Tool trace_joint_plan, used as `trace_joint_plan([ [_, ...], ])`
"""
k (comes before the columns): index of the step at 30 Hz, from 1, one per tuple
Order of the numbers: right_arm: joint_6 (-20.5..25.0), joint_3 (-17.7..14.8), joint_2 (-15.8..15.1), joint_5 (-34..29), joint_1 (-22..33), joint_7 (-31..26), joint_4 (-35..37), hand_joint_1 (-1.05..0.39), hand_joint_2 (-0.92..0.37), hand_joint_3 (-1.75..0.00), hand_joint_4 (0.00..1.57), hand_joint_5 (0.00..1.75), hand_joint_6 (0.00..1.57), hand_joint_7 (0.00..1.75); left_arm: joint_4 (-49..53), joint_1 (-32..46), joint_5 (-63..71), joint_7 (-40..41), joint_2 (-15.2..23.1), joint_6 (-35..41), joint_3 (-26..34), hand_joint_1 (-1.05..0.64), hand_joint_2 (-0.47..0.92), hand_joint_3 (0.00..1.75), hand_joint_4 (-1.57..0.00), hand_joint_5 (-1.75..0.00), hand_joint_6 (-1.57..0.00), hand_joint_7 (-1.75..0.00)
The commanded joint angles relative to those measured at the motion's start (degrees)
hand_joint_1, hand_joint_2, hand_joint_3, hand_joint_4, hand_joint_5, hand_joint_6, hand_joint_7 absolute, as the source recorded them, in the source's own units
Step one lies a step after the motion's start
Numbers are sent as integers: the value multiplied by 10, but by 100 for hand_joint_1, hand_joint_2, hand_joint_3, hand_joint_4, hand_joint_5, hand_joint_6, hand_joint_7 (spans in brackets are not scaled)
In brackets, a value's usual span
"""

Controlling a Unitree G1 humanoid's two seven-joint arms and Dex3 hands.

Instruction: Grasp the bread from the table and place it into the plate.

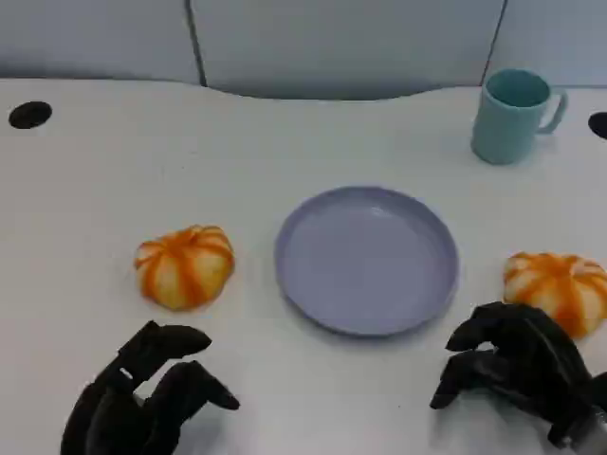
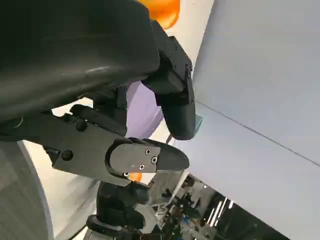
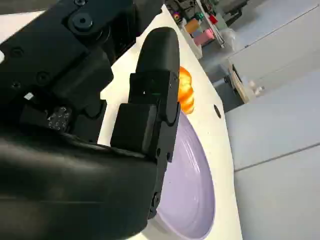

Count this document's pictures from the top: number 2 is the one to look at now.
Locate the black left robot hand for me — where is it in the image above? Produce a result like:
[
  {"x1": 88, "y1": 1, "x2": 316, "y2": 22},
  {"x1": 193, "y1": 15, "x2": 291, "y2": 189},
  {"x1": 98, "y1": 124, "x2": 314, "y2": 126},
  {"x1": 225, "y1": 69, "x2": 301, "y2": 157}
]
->
[{"x1": 0, "y1": 0, "x2": 196, "y2": 187}]

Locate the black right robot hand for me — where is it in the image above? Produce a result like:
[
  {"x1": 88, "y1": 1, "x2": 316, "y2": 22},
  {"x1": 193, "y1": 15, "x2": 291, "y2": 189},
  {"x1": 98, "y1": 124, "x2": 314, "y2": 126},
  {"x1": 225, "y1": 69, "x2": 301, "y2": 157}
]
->
[{"x1": 96, "y1": 180, "x2": 151, "y2": 230}]

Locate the orange and white bread roll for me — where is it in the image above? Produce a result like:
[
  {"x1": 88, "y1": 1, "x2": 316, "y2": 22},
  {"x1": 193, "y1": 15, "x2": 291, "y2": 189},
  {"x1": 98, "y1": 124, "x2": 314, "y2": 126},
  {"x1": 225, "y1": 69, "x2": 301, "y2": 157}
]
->
[
  {"x1": 138, "y1": 0, "x2": 181, "y2": 30},
  {"x1": 128, "y1": 172, "x2": 143, "y2": 183}
]

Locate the workshop equipment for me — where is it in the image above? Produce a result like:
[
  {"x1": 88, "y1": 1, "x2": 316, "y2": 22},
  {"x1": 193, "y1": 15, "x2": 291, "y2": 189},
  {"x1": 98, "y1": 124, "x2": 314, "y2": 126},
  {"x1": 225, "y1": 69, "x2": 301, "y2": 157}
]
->
[{"x1": 149, "y1": 174, "x2": 288, "y2": 240}]

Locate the lilac plate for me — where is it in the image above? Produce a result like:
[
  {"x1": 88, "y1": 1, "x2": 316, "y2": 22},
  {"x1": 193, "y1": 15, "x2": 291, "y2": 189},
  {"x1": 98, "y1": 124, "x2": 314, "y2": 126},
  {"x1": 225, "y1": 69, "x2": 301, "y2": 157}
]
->
[{"x1": 124, "y1": 80, "x2": 166, "y2": 140}]

